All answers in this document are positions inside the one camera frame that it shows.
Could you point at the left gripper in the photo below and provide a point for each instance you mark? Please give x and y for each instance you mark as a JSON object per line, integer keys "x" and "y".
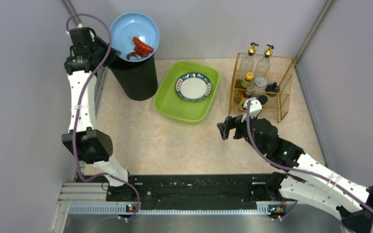
{"x": 102, "y": 50}

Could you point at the small brown cap bottle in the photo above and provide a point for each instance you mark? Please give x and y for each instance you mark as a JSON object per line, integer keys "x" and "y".
{"x": 246, "y": 95}

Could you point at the white plate with green rim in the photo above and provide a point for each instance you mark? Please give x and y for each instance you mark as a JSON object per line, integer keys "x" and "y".
{"x": 193, "y": 87}

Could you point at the red sausage on blue plate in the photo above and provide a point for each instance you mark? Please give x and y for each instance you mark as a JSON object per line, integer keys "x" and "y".
{"x": 141, "y": 45}

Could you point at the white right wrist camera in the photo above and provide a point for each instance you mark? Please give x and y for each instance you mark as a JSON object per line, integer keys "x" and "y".
{"x": 252, "y": 107}

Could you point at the small dark spice bottle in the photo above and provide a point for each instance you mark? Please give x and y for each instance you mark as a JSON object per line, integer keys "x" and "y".
{"x": 262, "y": 99}

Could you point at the green plastic basin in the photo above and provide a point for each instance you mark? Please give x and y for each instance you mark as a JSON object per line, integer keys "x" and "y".
{"x": 168, "y": 103}

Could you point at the black plastic trash bin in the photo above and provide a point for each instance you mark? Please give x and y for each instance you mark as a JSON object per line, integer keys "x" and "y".
{"x": 137, "y": 79}

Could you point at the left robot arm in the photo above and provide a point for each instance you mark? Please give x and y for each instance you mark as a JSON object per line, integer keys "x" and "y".
{"x": 84, "y": 140}

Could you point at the clear glass bottle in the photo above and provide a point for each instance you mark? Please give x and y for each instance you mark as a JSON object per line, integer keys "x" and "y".
{"x": 263, "y": 64}

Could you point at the black lid jar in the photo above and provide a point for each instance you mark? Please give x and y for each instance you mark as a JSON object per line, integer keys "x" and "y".
{"x": 272, "y": 89}

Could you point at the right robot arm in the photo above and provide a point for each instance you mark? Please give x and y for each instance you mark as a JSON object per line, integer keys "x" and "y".
{"x": 304, "y": 179}

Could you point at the gold wire rack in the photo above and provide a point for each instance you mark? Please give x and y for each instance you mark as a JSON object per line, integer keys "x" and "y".
{"x": 281, "y": 72}

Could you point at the blue plate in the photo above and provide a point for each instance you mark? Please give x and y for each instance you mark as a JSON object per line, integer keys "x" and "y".
{"x": 130, "y": 25}

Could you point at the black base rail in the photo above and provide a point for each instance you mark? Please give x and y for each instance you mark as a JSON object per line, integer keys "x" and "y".
{"x": 200, "y": 195}

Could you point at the dark curled sausage strip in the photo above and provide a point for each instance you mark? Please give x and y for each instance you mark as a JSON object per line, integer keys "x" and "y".
{"x": 138, "y": 53}

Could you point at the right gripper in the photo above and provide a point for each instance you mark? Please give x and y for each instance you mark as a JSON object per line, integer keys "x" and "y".
{"x": 234, "y": 127}

